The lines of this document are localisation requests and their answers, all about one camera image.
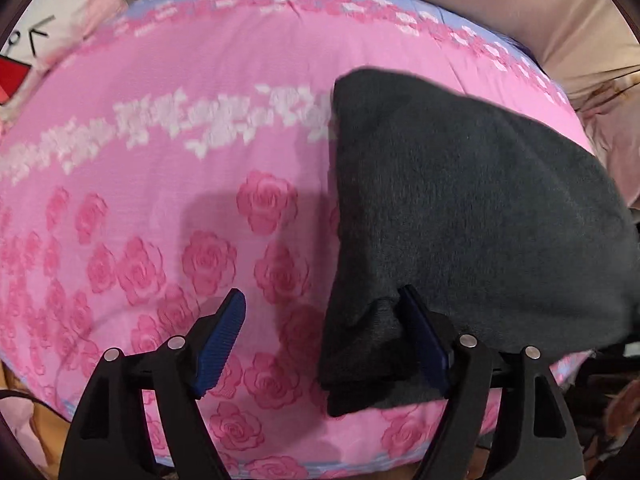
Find dark grey pants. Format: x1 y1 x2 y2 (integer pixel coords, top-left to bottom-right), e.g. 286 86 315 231
319 66 639 417

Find pink rose printed blanket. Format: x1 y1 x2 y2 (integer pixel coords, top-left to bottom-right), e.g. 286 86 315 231
0 0 596 480

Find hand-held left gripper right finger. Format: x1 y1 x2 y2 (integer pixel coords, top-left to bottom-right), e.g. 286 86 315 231
397 285 586 480

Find black cable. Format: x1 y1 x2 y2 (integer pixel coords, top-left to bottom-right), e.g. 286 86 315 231
0 389 48 407

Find cartoon face pillow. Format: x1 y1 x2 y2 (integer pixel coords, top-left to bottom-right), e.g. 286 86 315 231
0 0 129 111

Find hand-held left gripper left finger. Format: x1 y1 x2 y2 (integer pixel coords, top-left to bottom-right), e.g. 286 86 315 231
59 288 247 480

